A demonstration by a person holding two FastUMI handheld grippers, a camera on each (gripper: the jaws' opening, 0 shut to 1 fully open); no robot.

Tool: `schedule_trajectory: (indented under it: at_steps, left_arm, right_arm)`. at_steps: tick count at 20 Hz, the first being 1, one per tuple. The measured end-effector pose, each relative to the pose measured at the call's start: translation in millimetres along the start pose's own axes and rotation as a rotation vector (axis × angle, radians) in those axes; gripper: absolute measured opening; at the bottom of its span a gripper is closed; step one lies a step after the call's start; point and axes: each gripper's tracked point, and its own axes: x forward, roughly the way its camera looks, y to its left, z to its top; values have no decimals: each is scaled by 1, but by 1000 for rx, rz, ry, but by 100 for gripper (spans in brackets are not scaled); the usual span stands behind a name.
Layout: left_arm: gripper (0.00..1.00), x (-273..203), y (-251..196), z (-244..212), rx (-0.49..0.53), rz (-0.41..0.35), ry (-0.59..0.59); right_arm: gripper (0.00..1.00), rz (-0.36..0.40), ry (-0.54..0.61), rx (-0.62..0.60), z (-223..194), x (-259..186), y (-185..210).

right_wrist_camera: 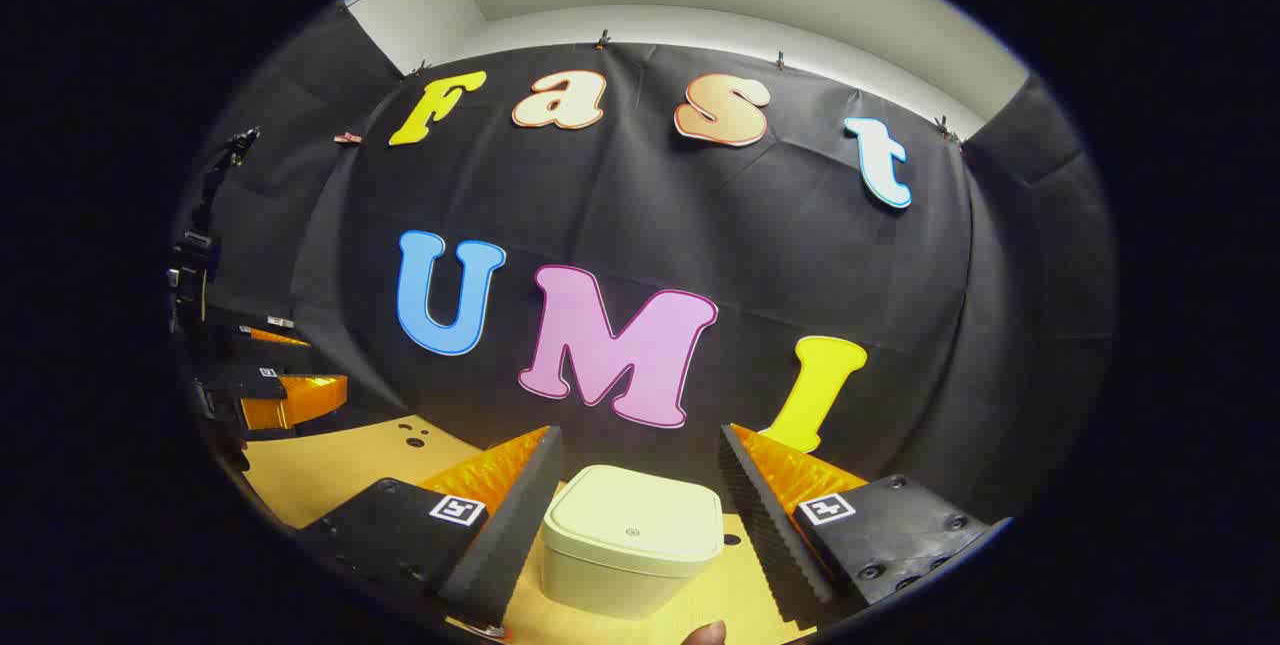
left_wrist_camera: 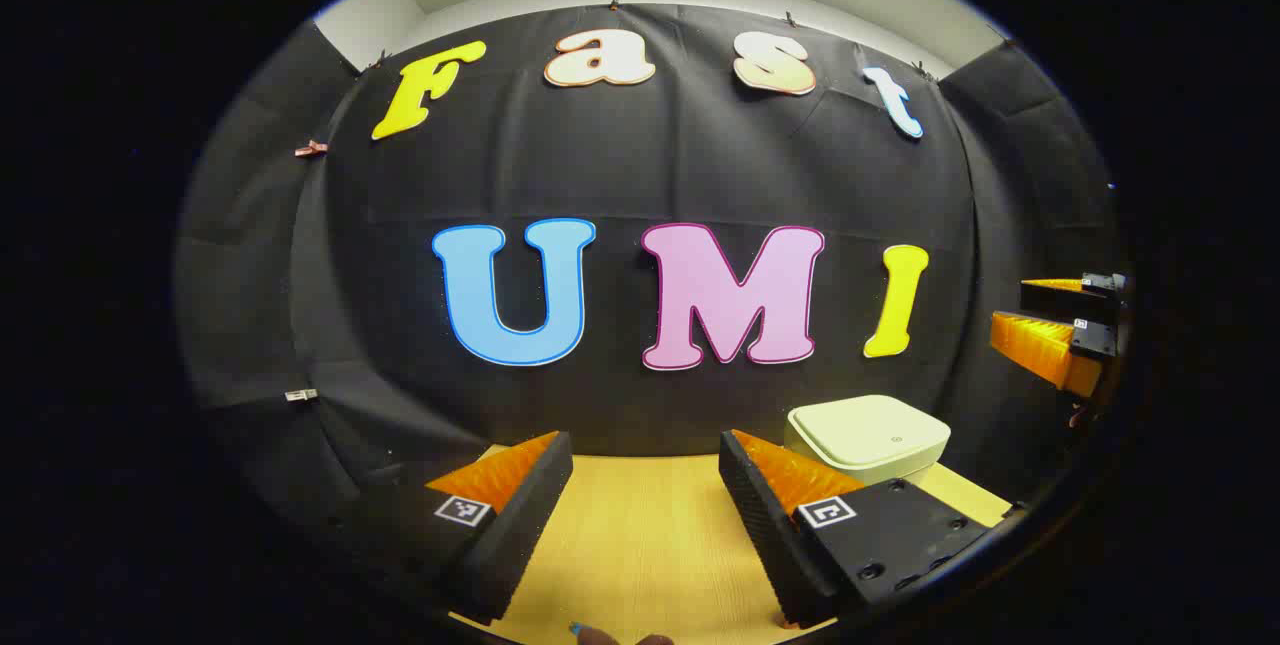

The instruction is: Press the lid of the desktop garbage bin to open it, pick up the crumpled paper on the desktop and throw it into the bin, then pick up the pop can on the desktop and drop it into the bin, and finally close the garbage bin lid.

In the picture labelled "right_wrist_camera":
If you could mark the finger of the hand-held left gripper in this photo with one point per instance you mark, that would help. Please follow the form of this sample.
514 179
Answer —
250 350
230 390

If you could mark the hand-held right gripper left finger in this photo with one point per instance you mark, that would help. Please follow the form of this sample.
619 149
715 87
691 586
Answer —
520 525

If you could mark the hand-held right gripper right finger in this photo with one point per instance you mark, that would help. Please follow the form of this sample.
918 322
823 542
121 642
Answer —
770 545

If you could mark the pale green desktop garbage bin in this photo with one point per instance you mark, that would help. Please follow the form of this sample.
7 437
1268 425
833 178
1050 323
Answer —
630 535

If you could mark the pink cloth clip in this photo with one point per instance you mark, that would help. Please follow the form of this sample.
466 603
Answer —
348 138

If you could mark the black backdrop cloth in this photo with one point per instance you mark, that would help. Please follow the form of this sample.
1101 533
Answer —
700 225

